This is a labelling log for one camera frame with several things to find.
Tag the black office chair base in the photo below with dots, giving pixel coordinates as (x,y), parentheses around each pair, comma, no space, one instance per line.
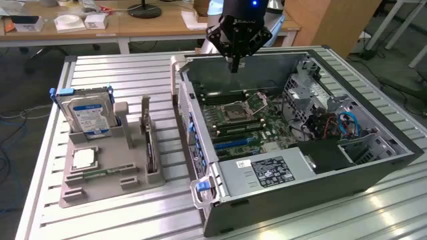
(33,58)

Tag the white tape roll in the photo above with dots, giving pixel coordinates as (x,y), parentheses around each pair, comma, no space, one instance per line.
(62,3)

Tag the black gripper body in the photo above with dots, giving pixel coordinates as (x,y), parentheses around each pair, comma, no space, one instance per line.
(242,15)

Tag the graphics card with metal bracket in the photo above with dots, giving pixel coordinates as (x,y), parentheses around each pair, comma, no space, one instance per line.
(150,150)

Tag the white table frame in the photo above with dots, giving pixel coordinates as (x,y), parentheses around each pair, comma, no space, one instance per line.
(404,25)

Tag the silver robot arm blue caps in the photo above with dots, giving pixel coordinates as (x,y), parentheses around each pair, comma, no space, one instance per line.
(209,46)

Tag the wooden desk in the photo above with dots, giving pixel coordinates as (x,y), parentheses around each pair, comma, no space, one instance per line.
(33,37)
(196,33)

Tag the CPU socket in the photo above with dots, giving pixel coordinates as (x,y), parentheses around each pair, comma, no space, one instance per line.
(234,112)

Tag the grey cup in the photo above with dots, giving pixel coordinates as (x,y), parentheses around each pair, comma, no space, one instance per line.
(48,3)

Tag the grey parts rack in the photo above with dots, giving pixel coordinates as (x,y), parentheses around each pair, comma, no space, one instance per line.
(109,180)

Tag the wooden cabinet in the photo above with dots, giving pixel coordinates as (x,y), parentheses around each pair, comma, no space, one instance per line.
(333,25)

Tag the orange box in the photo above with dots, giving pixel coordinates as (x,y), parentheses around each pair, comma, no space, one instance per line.
(9,27)

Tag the grey power supply unit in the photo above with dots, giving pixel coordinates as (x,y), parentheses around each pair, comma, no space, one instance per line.
(240,180)

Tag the white paper stack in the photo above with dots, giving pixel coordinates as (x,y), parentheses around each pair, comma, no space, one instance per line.
(193,21)

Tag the hard disk in blue caddy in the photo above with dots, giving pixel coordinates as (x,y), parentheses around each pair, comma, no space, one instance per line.
(88,117)

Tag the white power box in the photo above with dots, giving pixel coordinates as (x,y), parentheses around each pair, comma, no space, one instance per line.
(362,42)

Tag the blue expansion slot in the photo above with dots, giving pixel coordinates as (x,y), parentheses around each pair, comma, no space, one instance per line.
(233,144)

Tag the grey metal disk bay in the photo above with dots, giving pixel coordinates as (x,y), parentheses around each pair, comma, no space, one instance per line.
(366,150)

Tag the installed RAM stick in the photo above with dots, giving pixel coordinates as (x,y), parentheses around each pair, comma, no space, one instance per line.
(240,128)

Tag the white box black lid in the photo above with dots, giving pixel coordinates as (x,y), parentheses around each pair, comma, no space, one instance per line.
(28,27)

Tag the white labelled cardboard box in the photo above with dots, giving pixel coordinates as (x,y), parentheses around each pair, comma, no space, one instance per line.
(96,22)

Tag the metal socket cover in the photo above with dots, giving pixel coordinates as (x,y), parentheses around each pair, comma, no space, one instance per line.
(257,102)

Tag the small silver chipset heatsink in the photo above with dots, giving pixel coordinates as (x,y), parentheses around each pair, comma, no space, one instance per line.
(273,147)

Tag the green motherboard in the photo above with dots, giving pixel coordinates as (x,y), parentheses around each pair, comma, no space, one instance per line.
(273,125)

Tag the white square box round hole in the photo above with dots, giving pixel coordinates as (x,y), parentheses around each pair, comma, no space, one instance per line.
(69,26)

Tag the brown cardboard box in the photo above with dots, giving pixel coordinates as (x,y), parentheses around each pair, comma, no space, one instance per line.
(200,7)

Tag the silver CPU chip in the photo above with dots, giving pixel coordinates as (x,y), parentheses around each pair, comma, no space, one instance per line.
(82,160)

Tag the perforated metal drive cage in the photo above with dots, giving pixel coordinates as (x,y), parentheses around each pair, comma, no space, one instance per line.
(300,97)

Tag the green RAM stick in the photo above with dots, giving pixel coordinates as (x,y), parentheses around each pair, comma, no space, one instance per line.
(100,172)

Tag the black round lamp base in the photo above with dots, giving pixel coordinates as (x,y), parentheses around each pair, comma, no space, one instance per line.
(144,11)

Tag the open black PC case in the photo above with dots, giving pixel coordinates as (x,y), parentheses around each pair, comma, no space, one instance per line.
(300,200)

